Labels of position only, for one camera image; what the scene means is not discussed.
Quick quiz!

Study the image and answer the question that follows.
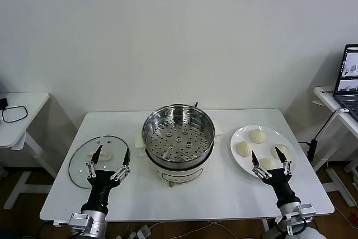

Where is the white side desk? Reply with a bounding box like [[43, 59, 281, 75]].
[[312, 86, 358, 208], [0, 91, 56, 210]]

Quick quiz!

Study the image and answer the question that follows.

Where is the white steamed baozi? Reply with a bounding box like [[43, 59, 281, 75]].
[[270, 143, 289, 160], [248, 129, 268, 144], [258, 157, 278, 170], [236, 141, 255, 157]]

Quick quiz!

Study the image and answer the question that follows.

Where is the white floor power strip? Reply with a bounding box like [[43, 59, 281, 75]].
[[129, 223, 153, 239]]

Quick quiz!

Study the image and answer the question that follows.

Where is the black power adapter with cable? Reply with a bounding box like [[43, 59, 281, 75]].
[[298, 138, 319, 163]]

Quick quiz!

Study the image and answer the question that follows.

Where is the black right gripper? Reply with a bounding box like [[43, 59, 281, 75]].
[[251, 146, 302, 208]]

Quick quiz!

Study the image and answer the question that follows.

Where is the white round plate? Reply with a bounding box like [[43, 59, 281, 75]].
[[230, 124, 299, 181]]

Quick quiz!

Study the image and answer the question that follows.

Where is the round glass pot lid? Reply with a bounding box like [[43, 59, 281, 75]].
[[68, 134, 131, 190]]

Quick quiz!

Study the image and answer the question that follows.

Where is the perforated steel steamer basket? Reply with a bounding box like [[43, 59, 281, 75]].
[[142, 104, 216, 168]]

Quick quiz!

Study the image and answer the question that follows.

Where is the white electric cooker pot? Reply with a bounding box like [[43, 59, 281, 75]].
[[134, 120, 224, 188]]

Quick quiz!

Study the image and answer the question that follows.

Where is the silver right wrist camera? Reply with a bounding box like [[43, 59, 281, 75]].
[[298, 203, 316, 218]]

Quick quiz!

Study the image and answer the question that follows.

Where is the open grey laptop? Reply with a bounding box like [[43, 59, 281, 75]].
[[333, 44, 358, 122]]

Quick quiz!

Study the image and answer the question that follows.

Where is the black cable loop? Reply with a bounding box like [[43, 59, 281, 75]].
[[1, 106, 28, 124]]

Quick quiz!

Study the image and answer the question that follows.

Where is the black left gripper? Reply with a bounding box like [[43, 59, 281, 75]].
[[81, 145, 131, 214]]

